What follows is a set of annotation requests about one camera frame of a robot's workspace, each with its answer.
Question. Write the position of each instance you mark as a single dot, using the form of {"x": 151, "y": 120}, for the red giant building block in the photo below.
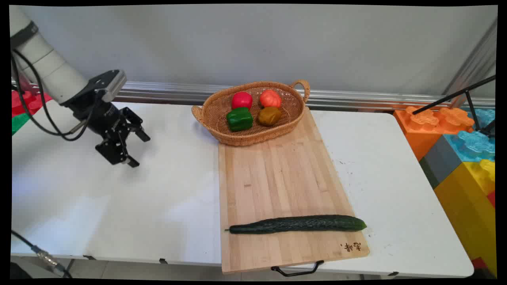
{"x": 492, "y": 199}

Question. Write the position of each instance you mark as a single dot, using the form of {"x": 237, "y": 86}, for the green toy bell pepper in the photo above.
{"x": 239, "y": 119}

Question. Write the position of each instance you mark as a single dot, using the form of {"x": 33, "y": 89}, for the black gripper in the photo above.
{"x": 101, "y": 116}

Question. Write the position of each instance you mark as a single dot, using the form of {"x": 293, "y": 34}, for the brown yellow toy pepper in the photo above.
{"x": 269, "y": 116}

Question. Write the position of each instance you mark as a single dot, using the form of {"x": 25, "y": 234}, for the yellow giant building block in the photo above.
{"x": 467, "y": 206}

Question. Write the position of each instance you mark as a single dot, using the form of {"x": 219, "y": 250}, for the orange giant building block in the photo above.
{"x": 420, "y": 138}

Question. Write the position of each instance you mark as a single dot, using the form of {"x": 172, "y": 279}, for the grey giant building block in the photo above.
{"x": 441, "y": 160}

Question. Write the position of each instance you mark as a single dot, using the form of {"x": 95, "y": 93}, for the blue giant building block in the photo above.
{"x": 475, "y": 144}

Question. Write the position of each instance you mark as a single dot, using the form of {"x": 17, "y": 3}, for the red toy pepper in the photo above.
{"x": 241, "y": 100}

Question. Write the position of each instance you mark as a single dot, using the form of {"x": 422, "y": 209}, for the green foam block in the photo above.
{"x": 18, "y": 124}

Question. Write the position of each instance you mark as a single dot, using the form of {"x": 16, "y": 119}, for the black tripod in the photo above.
{"x": 447, "y": 99}

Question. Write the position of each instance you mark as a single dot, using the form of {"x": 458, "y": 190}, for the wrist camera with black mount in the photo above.
{"x": 113, "y": 83}

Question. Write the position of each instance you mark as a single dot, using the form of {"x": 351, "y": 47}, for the orange toy tomato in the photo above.
{"x": 270, "y": 99}

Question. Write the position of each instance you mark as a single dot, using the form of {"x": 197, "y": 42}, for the horizontal aluminium rail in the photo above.
{"x": 166, "y": 93}

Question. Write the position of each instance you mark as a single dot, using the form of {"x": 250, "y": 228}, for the dark green cucumber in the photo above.
{"x": 301, "y": 223}

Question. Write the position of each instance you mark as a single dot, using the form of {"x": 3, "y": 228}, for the slanted aluminium frame post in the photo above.
{"x": 475, "y": 67}

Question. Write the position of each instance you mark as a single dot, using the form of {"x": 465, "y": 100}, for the woven wicker basket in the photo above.
{"x": 253, "y": 136}

